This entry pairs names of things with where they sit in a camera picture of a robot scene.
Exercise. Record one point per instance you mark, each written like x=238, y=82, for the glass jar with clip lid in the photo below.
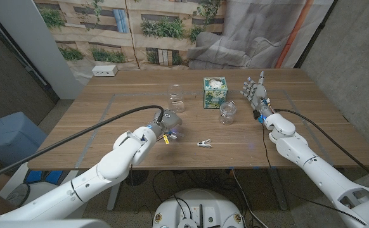
x=227, y=114

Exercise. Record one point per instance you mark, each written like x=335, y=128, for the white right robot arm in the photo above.
x=317, y=171

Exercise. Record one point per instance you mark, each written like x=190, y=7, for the white clip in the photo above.
x=204, y=144

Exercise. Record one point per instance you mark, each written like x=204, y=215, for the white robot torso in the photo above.
x=200, y=202

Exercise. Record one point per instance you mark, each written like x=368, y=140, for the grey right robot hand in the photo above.
x=259, y=93

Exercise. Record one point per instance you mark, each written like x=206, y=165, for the clear glass beaker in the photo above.
x=176, y=99

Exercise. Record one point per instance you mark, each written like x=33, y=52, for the metal table leg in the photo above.
x=278, y=190
x=113, y=198

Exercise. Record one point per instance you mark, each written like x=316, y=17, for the green floral tissue box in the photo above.
x=215, y=96

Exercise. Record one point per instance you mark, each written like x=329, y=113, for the printed fabric backdrop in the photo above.
x=235, y=38

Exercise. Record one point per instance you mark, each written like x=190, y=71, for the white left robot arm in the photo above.
x=108, y=168

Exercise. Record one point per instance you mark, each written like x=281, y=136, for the black backdrop stand pole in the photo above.
x=314, y=35

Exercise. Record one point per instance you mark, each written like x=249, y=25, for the white power strip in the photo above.
x=104, y=70

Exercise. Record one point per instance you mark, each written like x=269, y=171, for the grey sneaker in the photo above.
x=18, y=194

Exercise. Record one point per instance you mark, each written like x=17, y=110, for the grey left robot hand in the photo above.
x=168, y=120

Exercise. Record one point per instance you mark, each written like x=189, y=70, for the black round floor fan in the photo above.
x=138, y=179

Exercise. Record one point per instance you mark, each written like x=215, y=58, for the clear plastic pipette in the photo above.
x=180, y=135

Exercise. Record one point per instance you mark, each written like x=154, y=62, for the blue plastic bin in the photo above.
x=10, y=139

